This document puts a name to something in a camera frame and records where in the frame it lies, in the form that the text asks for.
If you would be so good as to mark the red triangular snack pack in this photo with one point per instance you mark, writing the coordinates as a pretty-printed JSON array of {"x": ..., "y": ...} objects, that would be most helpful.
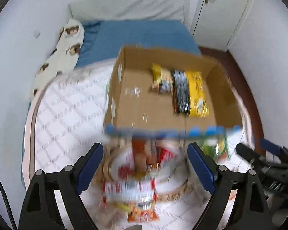
[{"x": 165, "y": 153}]

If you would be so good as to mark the white door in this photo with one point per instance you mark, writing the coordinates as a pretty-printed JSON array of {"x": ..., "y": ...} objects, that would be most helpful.
[{"x": 217, "y": 22}]

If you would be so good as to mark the grey white pillow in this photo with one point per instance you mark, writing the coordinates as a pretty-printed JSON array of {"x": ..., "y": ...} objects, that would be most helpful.
[{"x": 123, "y": 10}]

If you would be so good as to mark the green candy bag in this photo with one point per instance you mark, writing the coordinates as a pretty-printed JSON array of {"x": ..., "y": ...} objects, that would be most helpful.
[{"x": 216, "y": 148}]

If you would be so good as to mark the black cookie pack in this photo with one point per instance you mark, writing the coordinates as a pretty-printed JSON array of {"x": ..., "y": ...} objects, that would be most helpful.
[{"x": 181, "y": 97}]

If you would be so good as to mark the bear print long pillow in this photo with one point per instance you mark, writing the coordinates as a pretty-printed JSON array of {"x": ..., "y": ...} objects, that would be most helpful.
[{"x": 64, "y": 57}]

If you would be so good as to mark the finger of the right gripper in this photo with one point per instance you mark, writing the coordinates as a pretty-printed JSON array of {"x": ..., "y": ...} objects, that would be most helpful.
[
  {"x": 269, "y": 146},
  {"x": 253, "y": 157}
]

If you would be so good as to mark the blue bed sheet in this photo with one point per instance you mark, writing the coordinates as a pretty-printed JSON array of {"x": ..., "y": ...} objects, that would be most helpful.
[{"x": 104, "y": 39}]

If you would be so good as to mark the red white snack pack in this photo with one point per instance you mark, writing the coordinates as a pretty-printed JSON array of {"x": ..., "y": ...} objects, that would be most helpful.
[{"x": 129, "y": 191}]

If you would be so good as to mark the yellow snack pack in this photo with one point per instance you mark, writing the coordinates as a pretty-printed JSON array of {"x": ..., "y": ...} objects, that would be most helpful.
[{"x": 197, "y": 98}]

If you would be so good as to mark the orange panda snack bag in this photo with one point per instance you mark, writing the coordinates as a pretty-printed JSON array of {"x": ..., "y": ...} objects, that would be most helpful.
[{"x": 142, "y": 212}]

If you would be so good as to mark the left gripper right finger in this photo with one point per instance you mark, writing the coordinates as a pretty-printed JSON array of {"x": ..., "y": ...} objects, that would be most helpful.
[{"x": 250, "y": 209}]

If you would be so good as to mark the yellow panda snack bag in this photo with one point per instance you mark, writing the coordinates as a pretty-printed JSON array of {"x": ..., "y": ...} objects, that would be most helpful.
[{"x": 162, "y": 79}]

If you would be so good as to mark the brown red snack bag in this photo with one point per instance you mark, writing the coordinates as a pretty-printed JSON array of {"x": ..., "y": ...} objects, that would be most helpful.
[{"x": 145, "y": 155}]

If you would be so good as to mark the cardboard milk box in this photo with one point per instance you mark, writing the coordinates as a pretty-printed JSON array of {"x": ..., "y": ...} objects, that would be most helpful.
[{"x": 157, "y": 92}]

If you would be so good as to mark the white diamond pattern quilt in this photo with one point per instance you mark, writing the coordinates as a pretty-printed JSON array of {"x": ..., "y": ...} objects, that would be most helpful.
[{"x": 66, "y": 118}]

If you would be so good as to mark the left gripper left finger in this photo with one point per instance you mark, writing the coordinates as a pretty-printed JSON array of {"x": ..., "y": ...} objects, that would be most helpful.
[{"x": 40, "y": 210}]

